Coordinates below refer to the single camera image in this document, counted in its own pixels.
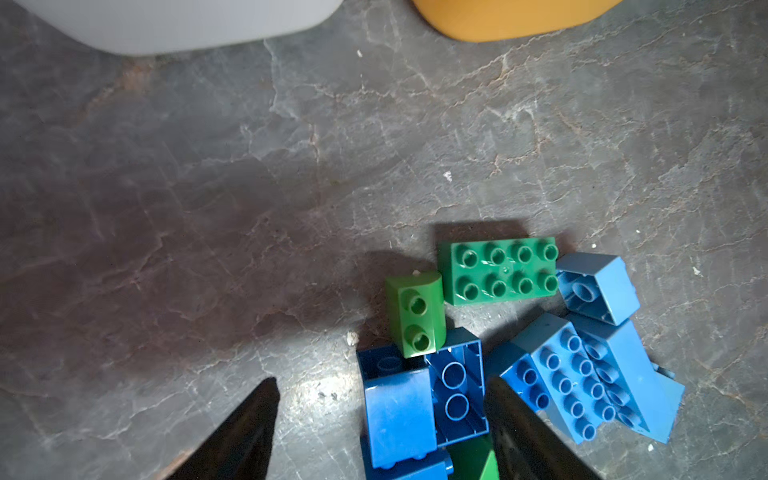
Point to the dark blue square lego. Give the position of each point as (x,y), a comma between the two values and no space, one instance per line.
(399,410)

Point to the small green rounded lego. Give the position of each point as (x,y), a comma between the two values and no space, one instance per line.
(416,312)

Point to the light blue hollow lego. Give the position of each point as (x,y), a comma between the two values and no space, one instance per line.
(597,286)

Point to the yellow plastic bin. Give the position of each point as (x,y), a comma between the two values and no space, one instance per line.
(481,21)

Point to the green eight-stud lego brick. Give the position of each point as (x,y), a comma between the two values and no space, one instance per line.
(484,272)

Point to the light blue long lego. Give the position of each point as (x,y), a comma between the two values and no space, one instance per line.
(577,405)

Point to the white plastic bin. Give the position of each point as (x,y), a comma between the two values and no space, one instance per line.
(153,27)

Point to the dark blue hollow lego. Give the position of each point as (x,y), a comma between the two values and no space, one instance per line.
(458,388)

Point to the bright green lego brick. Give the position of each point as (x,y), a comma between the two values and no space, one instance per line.
(474,459)

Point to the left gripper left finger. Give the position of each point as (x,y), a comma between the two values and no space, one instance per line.
(241,447)

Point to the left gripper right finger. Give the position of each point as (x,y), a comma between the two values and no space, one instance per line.
(525,447)

